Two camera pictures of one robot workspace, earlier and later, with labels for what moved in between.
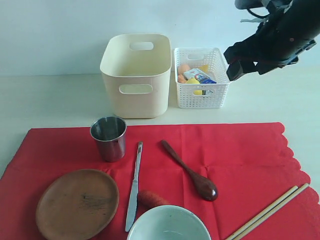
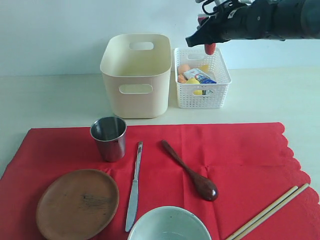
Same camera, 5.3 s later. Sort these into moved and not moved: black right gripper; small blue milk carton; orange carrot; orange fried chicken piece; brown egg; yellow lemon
Moved: orange carrot; black right gripper
Not moved: yellow lemon; brown egg; small blue milk carton; orange fried chicken piece
